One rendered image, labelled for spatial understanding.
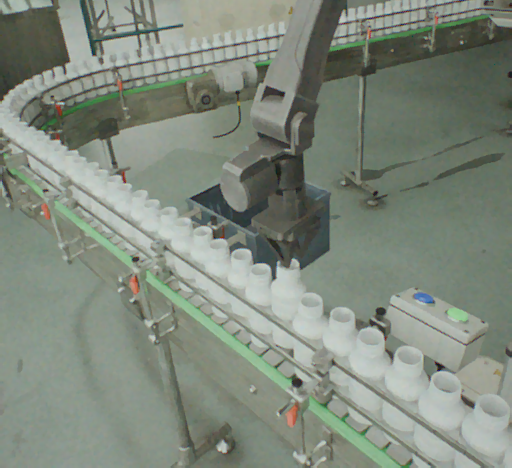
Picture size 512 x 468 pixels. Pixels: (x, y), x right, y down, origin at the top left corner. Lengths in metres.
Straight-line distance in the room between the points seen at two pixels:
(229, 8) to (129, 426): 3.83
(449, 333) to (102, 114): 1.95
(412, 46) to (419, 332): 2.48
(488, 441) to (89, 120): 2.09
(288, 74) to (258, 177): 0.14
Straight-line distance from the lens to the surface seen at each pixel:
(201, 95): 2.47
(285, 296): 0.85
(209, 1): 4.98
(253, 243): 1.39
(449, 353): 0.89
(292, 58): 0.69
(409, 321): 0.91
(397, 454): 0.87
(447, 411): 0.75
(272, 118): 0.69
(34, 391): 2.49
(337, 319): 0.83
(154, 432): 2.17
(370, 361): 0.79
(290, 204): 0.75
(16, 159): 1.78
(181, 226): 1.07
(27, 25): 6.17
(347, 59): 2.97
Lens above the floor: 1.72
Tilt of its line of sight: 31 degrees down
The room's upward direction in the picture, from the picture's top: 6 degrees counter-clockwise
